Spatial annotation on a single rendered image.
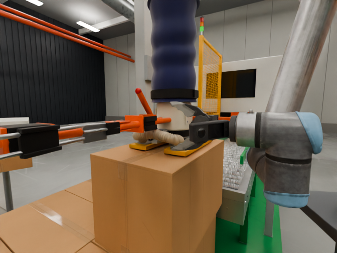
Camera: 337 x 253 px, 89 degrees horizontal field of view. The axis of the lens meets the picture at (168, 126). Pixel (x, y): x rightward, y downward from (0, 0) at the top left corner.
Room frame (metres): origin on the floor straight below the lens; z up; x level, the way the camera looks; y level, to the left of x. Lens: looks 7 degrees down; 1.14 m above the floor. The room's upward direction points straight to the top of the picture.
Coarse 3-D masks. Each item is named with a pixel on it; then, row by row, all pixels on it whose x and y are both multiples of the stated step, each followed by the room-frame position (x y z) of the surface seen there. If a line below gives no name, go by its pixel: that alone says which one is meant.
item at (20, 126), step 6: (0, 126) 0.31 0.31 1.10; (6, 126) 0.31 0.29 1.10; (12, 126) 0.31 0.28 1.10; (18, 126) 0.31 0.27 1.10; (24, 126) 0.31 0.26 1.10; (30, 126) 0.32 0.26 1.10; (0, 132) 0.28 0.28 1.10; (6, 132) 0.29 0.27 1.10; (12, 132) 0.29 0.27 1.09; (6, 144) 0.28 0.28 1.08; (12, 144) 0.29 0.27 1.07; (0, 150) 0.29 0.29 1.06; (6, 150) 0.28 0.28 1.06; (12, 150) 0.29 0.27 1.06; (18, 150) 0.30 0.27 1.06
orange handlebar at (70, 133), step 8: (112, 120) 0.56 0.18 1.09; (120, 120) 0.55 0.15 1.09; (128, 120) 0.60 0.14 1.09; (160, 120) 0.69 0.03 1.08; (168, 120) 0.74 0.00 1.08; (80, 128) 0.40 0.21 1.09; (120, 128) 0.51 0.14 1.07; (128, 128) 0.54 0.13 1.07; (64, 136) 0.37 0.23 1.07; (72, 136) 0.38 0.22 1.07; (80, 136) 0.41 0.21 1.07; (0, 144) 0.28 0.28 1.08
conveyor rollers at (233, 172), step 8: (224, 144) 2.67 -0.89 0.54; (232, 144) 2.69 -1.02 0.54; (224, 152) 2.17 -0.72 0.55; (232, 152) 2.18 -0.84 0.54; (240, 152) 2.21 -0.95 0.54; (224, 160) 1.88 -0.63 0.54; (232, 160) 1.84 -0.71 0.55; (224, 168) 1.61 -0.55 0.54; (232, 168) 1.59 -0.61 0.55; (240, 168) 1.62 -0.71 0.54; (224, 176) 1.44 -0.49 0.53; (232, 176) 1.41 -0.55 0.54; (240, 176) 1.40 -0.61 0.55; (224, 184) 1.26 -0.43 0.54; (232, 184) 1.25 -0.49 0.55
